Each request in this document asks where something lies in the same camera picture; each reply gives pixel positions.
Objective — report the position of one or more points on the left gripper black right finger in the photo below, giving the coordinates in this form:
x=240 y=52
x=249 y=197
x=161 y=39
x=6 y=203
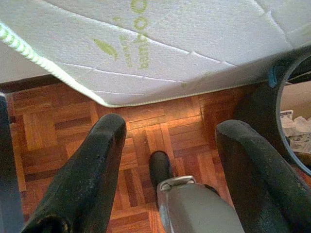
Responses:
x=262 y=179

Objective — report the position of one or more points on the black waste bin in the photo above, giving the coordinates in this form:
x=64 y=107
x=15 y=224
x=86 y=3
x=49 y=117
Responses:
x=257 y=109

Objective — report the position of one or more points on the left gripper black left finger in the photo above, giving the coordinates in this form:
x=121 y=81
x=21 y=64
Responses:
x=82 y=174

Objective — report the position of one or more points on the blue tape strip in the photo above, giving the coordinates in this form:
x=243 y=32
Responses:
x=272 y=76

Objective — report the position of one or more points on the black framed glass door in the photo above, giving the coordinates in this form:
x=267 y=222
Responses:
x=7 y=170

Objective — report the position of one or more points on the black robot foot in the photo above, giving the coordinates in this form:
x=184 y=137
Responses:
x=159 y=167

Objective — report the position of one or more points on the brown cardboard piece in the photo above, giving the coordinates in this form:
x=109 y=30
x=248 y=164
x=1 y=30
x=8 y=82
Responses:
x=296 y=99

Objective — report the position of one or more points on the white foam mattress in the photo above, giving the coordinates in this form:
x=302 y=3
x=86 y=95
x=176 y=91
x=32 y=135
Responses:
x=170 y=36

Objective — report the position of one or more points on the grey robot leg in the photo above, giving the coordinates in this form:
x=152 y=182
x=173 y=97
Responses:
x=194 y=208

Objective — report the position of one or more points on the dark wooden baseboard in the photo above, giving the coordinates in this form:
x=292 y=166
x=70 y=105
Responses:
x=29 y=83

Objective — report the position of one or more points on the crumpled white paper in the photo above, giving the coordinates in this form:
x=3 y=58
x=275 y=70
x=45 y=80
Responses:
x=296 y=136

